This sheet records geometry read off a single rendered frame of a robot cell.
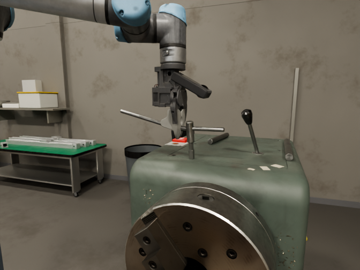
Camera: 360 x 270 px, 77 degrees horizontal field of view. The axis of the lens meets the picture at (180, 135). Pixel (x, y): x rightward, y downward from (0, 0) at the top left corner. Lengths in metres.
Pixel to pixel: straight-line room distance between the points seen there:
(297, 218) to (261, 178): 0.11
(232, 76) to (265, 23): 0.79
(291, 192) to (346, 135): 3.08
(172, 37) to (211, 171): 0.37
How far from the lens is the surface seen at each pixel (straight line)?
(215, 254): 0.48
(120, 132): 4.03
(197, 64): 3.51
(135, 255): 0.57
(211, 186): 0.53
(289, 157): 0.73
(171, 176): 0.63
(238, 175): 0.59
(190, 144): 0.66
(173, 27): 0.66
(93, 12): 0.55
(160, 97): 0.65
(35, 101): 4.48
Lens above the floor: 1.43
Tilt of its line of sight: 9 degrees down
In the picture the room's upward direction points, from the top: straight up
